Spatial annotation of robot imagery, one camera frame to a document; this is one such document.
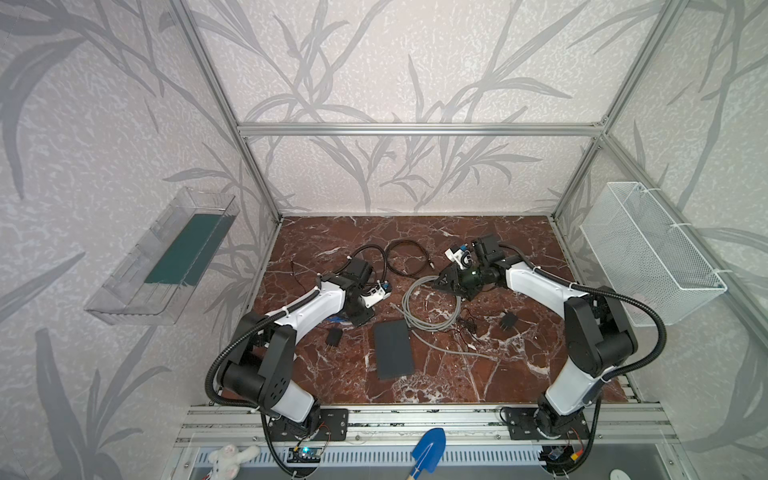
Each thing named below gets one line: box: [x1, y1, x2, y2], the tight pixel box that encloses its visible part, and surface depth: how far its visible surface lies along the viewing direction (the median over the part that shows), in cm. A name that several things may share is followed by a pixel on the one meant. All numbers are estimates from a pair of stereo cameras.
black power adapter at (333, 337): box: [325, 327, 343, 347], surface depth 91 cm
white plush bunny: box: [208, 444, 261, 480], surface depth 68 cm
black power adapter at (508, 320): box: [500, 312, 518, 331], surface depth 92 cm
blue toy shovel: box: [406, 428, 447, 480], surface depth 72 cm
